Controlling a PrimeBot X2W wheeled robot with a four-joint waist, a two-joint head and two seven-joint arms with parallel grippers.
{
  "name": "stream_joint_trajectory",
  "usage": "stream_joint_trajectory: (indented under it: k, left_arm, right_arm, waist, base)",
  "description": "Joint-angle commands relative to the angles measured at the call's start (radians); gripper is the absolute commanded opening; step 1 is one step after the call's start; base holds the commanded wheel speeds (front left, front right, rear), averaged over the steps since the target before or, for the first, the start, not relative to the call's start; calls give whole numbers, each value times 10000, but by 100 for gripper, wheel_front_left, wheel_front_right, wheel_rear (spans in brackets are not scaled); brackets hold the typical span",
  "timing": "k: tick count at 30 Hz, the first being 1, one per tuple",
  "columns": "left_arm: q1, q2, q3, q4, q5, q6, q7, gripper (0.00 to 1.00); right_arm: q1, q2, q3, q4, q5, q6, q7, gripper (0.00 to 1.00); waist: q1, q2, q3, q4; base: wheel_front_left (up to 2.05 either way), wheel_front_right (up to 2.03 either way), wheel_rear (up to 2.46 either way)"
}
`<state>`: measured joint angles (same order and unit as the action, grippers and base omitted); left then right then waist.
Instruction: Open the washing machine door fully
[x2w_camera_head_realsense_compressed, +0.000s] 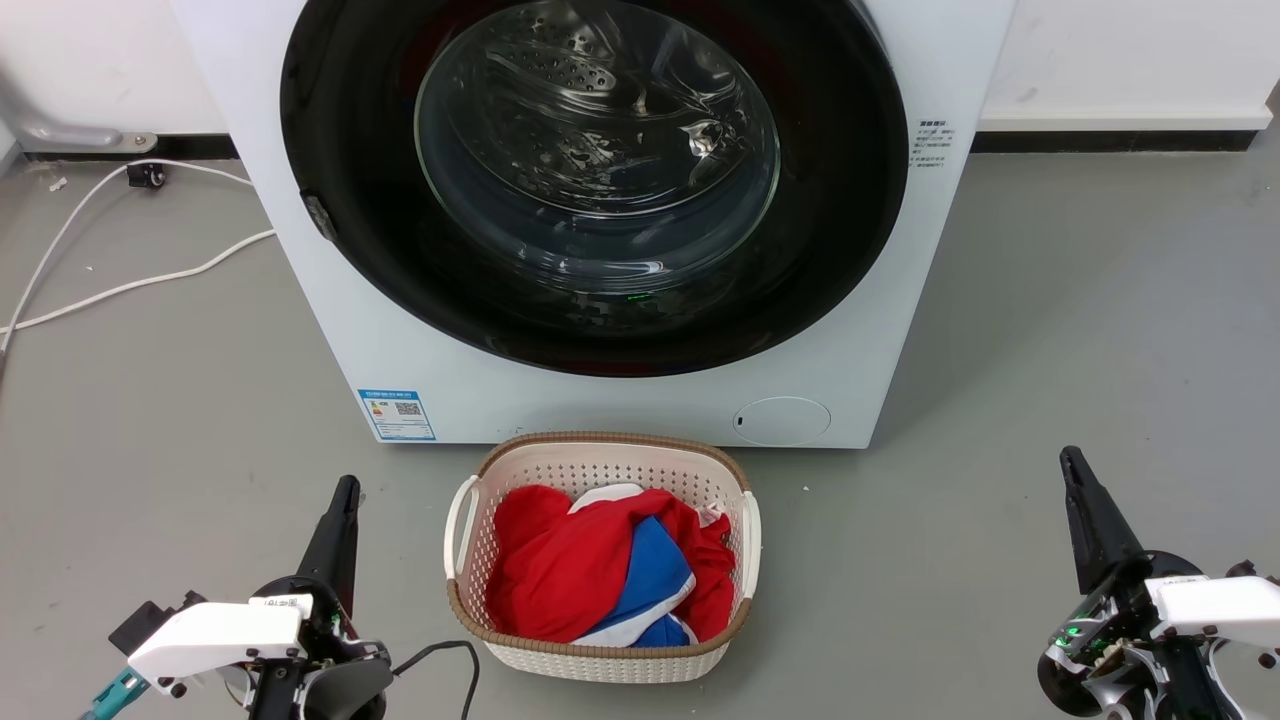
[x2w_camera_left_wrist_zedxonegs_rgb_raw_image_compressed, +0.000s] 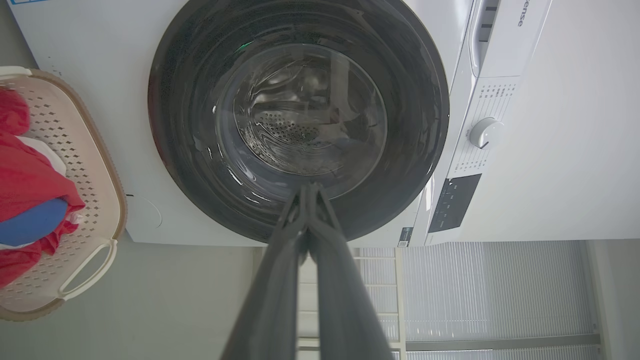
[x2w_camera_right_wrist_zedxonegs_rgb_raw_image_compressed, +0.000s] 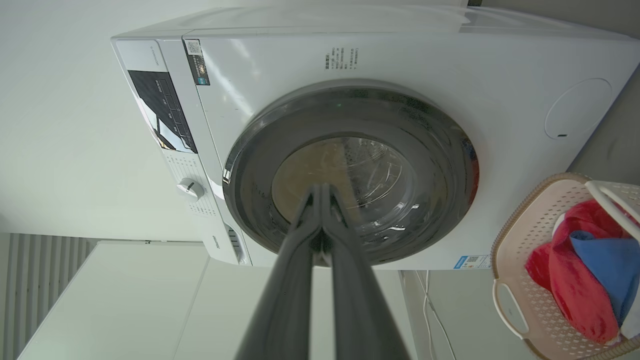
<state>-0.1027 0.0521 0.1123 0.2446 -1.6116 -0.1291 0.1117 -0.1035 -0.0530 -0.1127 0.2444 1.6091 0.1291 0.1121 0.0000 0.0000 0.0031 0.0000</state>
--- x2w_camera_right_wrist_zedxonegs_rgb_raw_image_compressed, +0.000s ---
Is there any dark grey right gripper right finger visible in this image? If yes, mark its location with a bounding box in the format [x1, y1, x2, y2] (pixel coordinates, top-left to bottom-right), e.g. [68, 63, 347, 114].
[322, 184, 411, 360]

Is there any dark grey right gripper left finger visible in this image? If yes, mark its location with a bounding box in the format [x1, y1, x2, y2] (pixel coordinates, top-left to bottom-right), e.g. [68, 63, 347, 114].
[235, 184, 323, 360]

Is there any round black glass washer door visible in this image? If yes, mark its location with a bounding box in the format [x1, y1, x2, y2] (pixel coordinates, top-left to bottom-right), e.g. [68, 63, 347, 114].
[222, 80, 480, 266]

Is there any white front-load washing machine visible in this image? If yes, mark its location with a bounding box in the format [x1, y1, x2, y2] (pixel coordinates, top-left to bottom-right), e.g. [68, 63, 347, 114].
[111, 5, 640, 271]

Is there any blue white energy label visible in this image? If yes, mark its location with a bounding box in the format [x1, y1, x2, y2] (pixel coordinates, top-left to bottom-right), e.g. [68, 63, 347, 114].
[453, 255, 492, 270]

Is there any white washer control knob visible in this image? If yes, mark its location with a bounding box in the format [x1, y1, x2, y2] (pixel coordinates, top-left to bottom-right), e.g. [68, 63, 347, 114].
[176, 177, 206, 201]

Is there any beige perforated laundry basket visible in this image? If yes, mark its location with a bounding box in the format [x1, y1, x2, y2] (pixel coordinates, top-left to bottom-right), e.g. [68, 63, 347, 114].
[491, 172, 640, 360]

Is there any white cabinet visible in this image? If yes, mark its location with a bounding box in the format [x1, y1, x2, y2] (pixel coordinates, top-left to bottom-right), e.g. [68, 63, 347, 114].
[17, 241, 418, 360]

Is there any red garment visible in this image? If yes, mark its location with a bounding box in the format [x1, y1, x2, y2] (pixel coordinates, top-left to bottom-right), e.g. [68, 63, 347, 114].
[525, 199, 638, 345]

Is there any black washer control display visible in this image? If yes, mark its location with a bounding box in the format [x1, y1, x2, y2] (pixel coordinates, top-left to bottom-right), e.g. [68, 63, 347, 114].
[128, 70, 198, 153]

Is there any white slatted panel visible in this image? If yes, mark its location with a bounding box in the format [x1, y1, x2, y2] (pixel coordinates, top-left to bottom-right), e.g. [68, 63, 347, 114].
[0, 232, 98, 360]

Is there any black QR sticker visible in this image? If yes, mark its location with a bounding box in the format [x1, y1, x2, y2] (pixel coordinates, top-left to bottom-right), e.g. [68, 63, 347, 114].
[184, 39, 211, 86]

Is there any blue and white garment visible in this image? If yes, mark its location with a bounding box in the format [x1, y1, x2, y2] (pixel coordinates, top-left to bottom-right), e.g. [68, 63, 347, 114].
[552, 212, 640, 341]

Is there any round white filter cover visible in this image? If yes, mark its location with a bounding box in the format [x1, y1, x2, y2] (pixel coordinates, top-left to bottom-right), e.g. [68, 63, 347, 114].
[544, 77, 613, 141]

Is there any thin white cable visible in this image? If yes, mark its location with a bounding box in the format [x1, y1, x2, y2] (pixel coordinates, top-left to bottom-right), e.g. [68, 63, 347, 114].
[415, 270, 457, 360]

